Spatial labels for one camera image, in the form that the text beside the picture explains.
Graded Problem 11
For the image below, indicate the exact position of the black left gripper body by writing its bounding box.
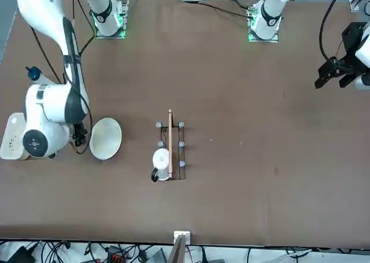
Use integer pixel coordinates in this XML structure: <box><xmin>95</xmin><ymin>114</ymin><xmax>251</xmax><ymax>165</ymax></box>
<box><xmin>329</xmin><ymin>22</ymin><xmax>368</xmax><ymax>75</ymax></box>

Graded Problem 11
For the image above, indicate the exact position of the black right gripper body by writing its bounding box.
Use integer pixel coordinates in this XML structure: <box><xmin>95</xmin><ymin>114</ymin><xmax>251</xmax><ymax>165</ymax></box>
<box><xmin>70</xmin><ymin>121</ymin><xmax>89</xmax><ymax>148</ymax></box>

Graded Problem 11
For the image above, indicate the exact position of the white round plate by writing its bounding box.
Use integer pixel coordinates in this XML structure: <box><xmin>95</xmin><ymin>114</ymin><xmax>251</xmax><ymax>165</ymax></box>
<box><xmin>88</xmin><ymin>117</ymin><xmax>123</xmax><ymax>161</ymax></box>

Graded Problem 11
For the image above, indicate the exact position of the black and red device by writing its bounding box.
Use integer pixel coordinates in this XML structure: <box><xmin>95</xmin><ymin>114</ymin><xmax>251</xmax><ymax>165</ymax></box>
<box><xmin>105</xmin><ymin>245</ymin><xmax>128</xmax><ymax>263</ymax></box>

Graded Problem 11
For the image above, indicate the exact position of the black power adapter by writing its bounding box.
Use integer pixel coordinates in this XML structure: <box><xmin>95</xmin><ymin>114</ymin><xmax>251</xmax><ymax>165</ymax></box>
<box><xmin>5</xmin><ymin>244</ymin><xmax>38</xmax><ymax>263</ymax></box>

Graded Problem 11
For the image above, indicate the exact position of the thin black wrist camera cable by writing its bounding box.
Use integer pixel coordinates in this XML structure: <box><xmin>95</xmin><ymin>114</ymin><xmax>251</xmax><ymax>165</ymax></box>
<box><xmin>75</xmin><ymin>99</ymin><xmax>94</xmax><ymax>155</ymax></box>

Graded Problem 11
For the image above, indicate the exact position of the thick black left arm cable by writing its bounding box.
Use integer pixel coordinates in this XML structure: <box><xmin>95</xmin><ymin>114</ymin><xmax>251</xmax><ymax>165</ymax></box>
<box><xmin>319</xmin><ymin>0</ymin><xmax>347</xmax><ymax>62</ymax></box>

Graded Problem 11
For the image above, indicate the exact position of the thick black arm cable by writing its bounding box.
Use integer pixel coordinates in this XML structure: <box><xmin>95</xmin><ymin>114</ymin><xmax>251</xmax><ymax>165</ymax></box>
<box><xmin>319</xmin><ymin>0</ymin><xmax>347</xmax><ymax>62</ymax></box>
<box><xmin>61</xmin><ymin>15</ymin><xmax>89</xmax><ymax>122</ymax></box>

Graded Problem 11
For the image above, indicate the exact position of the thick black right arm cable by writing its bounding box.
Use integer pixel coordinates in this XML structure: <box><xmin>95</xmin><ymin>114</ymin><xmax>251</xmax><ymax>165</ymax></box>
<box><xmin>61</xmin><ymin>15</ymin><xmax>89</xmax><ymax>122</ymax></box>

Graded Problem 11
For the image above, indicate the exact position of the black wire cup rack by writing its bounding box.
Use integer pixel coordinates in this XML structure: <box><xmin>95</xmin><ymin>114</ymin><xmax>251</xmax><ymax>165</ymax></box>
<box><xmin>155</xmin><ymin>109</ymin><xmax>187</xmax><ymax>182</ymax></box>

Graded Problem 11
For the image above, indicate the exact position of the black left base cable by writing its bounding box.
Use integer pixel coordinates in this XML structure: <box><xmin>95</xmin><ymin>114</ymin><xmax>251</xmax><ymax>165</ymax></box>
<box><xmin>184</xmin><ymin>0</ymin><xmax>254</xmax><ymax>18</ymax></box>

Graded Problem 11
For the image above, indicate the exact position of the aluminium frame post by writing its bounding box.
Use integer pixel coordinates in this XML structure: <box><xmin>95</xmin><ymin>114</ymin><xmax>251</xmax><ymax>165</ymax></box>
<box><xmin>167</xmin><ymin>231</ymin><xmax>192</xmax><ymax>263</ymax></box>

